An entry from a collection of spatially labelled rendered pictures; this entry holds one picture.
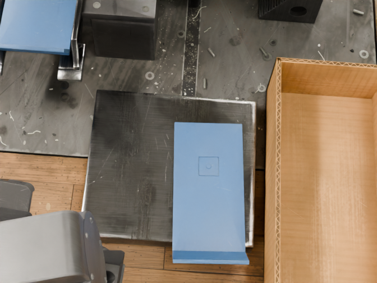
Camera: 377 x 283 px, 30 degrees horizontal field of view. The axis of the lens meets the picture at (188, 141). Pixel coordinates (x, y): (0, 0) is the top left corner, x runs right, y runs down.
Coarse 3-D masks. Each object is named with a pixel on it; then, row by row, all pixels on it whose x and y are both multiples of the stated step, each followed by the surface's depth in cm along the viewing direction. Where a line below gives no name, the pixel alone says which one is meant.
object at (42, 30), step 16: (16, 0) 70; (32, 0) 70; (48, 0) 70; (64, 0) 70; (16, 16) 69; (32, 16) 69; (48, 16) 69; (64, 16) 69; (0, 32) 68; (16, 32) 68; (32, 32) 69; (48, 32) 69; (64, 32) 69; (0, 48) 68; (16, 48) 65; (32, 48) 65; (48, 48) 65; (64, 48) 65
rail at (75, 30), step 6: (78, 0) 70; (78, 6) 70; (78, 12) 70; (78, 18) 69; (78, 24) 69; (72, 30) 69; (78, 30) 69; (72, 36) 68; (78, 36) 69; (78, 42) 69
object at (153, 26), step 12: (156, 12) 73; (84, 24) 72; (96, 24) 72; (108, 24) 72; (120, 24) 72; (132, 24) 72; (144, 24) 71; (156, 24) 75; (96, 36) 74; (108, 36) 74; (120, 36) 74; (132, 36) 74; (144, 36) 74; (156, 36) 78; (96, 48) 76; (108, 48) 76; (120, 48) 76; (132, 48) 76; (144, 48) 76
